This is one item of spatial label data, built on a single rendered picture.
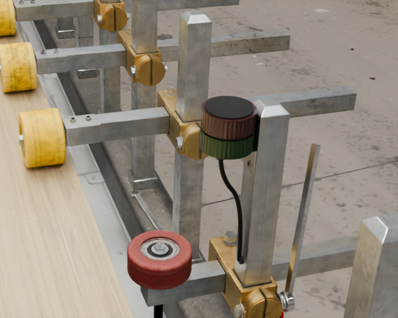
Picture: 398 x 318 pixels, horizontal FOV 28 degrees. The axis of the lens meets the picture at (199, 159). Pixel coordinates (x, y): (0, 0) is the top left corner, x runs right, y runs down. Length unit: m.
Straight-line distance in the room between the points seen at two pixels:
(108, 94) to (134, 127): 0.49
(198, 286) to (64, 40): 1.20
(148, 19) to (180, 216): 0.34
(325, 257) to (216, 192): 1.71
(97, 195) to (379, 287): 0.98
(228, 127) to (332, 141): 2.33
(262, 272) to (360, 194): 1.88
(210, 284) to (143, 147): 0.46
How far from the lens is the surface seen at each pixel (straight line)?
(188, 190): 1.19
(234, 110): 0.85
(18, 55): 1.33
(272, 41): 1.47
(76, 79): 1.89
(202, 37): 1.08
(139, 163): 1.44
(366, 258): 0.69
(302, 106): 1.24
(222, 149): 0.85
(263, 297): 0.97
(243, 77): 3.61
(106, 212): 1.55
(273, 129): 0.87
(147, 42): 1.33
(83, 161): 1.71
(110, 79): 1.63
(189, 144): 1.11
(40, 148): 1.11
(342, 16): 4.48
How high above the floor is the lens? 1.50
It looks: 31 degrees down
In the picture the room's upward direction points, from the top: 3 degrees clockwise
